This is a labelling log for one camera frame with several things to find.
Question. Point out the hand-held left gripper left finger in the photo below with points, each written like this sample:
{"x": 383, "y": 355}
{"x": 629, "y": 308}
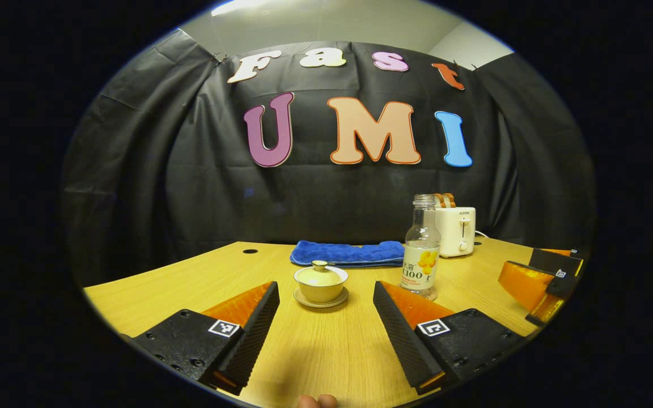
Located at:
{"x": 247, "y": 340}

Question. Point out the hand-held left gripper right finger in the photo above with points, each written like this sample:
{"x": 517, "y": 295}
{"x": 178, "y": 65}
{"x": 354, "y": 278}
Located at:
{"x": 400, "y": 340}

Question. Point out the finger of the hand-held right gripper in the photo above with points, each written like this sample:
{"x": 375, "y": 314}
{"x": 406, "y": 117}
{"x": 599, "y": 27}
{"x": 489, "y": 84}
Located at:
{"x": 525, "y": 286}
{"x": 556, "y": 259}

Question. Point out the clear water bottle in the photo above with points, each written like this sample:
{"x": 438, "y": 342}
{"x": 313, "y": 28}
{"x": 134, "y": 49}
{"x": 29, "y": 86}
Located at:
{"x": 420, "y": 266}

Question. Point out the cream teacup lid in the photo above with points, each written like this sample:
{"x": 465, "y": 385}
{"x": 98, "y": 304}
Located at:
{"x": 321, "y": 276}

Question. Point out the cream saucer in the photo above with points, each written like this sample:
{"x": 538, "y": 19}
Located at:
{"x": 321, "y": 305}

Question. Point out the white toaster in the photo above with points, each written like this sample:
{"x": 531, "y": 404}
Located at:
{"x": 459, "y": 229}

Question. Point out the blue towel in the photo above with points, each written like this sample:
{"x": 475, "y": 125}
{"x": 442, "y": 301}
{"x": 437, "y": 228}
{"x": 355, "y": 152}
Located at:
{"x": 343, "y": 253}

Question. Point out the black backdrop cloth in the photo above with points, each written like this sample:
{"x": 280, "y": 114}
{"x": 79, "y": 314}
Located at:
{"x": 190, "y": 192}

